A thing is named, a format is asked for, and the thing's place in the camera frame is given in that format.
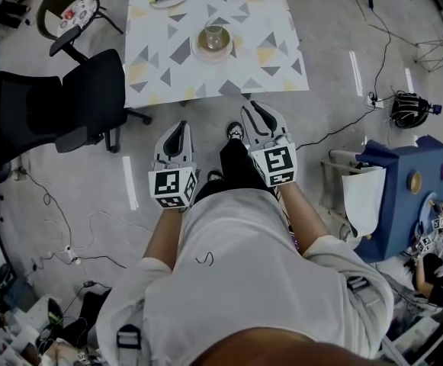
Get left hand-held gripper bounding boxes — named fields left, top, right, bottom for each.
left=148, top=120, right=199, bottom=211

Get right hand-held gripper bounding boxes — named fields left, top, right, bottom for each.
left=239, top=100, right=298, bottom=188

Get white round dish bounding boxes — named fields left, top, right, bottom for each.
left=191, top=30, right=235, bottom=64

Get brown round dish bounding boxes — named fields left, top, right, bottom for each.
left=197, top=26, right=233, bottom=52

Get person's left forearm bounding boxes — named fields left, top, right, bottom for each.
left=142, top=203, right=187, bottom=272

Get person's right forearm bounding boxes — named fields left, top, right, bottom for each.
left=277, top=183, right=332, bottom=258

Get person's right shoe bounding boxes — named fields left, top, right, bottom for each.
left=226, top=121, right=244, bottom=142

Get person's black trousers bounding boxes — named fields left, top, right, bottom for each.
left=193, top=137, right=280, bottom=205

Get triangle-patterned tablecloth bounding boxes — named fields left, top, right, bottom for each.
left=123, top=0, right=312, bottom=109

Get clear drinking glass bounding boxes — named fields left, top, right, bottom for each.
left=204, top=18, right=226, bottom=50

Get white paper sheet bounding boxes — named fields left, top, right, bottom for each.
left=341, top=165, right=387, bottom=239

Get black office chair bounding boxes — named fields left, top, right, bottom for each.
left=0, top=26, right=152, bottom=156

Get person's white shirt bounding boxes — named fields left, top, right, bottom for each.
left=96, top=188, right=396, bottom=366

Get small white power strip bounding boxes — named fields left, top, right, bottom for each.
left=63, top=244, right=82, bottom=266

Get patterned seat cushion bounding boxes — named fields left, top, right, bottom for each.
left=56, top=0, right=101, bottom=40

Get black bag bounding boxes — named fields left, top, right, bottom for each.
left=0, top=0, right=30, bottom=29

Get person's face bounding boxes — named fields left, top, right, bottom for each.
left=193, top=326, right=383, bottom=366

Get thin black floor cable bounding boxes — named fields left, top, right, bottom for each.
left=21, top=168, right=127, bottom=271

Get bundle of black cables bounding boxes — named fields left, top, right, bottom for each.
left=390, top=91, right=432, bottom=130

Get long black floor cable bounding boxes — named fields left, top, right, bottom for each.
left=294, top=8, right=393, bottom=149

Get backpack shoulder strap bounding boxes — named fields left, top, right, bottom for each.
left=345, top=274, right=383, bottom=309
left=115, top=323, right=143, bottom=360

